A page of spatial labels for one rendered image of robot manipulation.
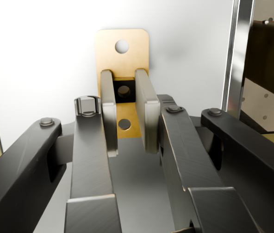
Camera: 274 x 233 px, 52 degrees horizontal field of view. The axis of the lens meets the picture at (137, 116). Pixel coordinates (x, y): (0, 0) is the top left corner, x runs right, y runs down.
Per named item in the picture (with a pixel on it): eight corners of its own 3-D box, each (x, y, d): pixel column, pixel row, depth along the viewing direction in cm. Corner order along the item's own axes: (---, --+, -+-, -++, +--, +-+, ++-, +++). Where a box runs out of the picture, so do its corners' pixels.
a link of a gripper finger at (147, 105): (145, 102, 14) (160, 101, 14) (134, 68, 20) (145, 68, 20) (145, 155, 15) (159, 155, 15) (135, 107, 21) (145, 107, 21)
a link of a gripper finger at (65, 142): (104, 163, 13) (36, 168, 12) (103, 119, 17) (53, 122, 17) (102, 134, 12) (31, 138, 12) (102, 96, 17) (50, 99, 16)
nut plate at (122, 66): (93, 29, 19) (92, 31, 18) (148, 28, 20) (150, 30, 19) (101, 137, 23) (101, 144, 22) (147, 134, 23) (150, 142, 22)
